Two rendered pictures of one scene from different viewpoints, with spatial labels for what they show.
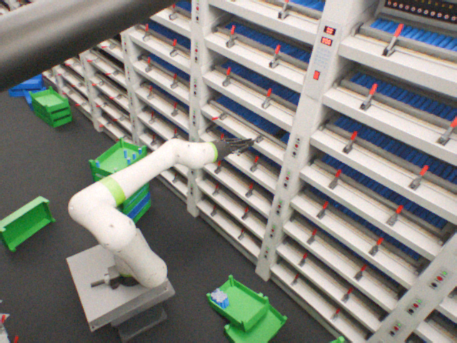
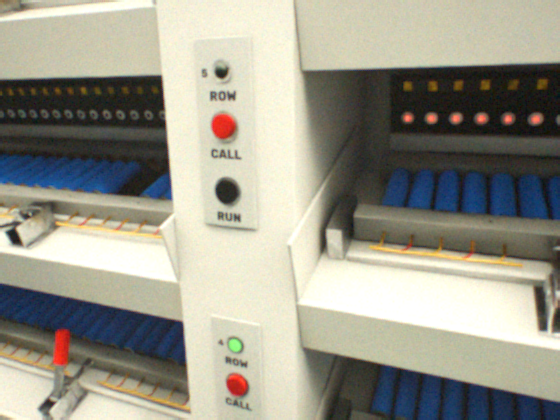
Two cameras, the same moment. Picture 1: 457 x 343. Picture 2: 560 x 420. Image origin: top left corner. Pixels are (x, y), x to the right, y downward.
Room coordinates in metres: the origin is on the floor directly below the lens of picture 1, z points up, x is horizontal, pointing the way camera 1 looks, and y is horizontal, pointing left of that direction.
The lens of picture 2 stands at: (0.96, -0.23, 1.06)
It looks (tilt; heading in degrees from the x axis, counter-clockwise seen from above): 16 degrees down; 342
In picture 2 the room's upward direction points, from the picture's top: 1 degrees counter-clockwise
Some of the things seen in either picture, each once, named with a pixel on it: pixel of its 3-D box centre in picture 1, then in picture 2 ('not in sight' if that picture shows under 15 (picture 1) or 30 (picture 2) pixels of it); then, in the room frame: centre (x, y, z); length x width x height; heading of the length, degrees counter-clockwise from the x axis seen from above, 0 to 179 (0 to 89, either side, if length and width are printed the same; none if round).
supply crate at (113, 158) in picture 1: (119, 158); not in sight; (1.63, 0.69, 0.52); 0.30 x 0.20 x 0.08; 161
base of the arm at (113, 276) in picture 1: (119, 273); not in sight; (0.90, 0.46, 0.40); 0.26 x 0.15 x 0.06; 119
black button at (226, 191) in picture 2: not in sight; (228, 190); (1.25, -0.29, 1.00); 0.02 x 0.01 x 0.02; 49
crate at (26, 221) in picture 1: (27, 223); not in sight; (1.37, 1.23, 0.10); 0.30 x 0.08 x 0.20; 156
